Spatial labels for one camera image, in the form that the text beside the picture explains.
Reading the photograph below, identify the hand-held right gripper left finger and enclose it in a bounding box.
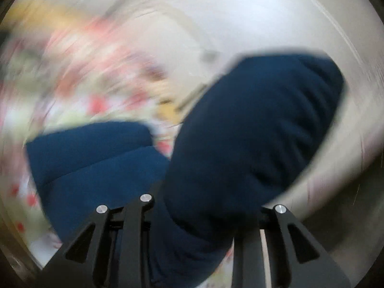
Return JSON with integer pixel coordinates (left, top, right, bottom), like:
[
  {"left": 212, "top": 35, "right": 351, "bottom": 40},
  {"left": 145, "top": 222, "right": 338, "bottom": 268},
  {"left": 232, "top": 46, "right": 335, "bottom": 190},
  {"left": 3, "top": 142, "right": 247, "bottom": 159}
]
[{"left": 36, "top": 194, "right": 155, "bottom": 288}]

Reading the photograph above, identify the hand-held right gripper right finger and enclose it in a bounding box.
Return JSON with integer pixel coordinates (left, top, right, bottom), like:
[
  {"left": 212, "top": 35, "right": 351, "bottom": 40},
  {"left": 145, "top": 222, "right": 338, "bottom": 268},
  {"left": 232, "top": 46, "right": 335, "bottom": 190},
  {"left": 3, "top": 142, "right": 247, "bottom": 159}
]
[{"left": 231, "top": 204, "right": 351, "bottom": 288}]

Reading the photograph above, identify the navy blue coat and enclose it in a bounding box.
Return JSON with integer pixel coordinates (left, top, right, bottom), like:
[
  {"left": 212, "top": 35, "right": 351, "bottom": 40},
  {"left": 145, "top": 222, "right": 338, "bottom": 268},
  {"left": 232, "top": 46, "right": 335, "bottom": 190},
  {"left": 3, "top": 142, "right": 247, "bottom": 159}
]
[{"left": 25, "top": 54, "right": 344, "bottom": 288}]

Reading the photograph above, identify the floral bed blanket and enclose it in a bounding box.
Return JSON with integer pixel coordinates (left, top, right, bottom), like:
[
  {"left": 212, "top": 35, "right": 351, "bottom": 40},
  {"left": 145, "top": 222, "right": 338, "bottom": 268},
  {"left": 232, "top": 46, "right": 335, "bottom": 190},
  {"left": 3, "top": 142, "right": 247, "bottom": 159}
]
[{"left": 0, "top": 15, "right": 183, "bottom": 261}]

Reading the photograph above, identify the yellow bedsheet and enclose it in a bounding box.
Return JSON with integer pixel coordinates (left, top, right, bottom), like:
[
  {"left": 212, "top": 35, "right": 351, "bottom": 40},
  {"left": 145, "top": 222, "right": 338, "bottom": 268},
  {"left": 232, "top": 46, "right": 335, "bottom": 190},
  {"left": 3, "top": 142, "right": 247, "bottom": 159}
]
[{"left": 6, "top": 1, "right": 87, "bottom": 29}]

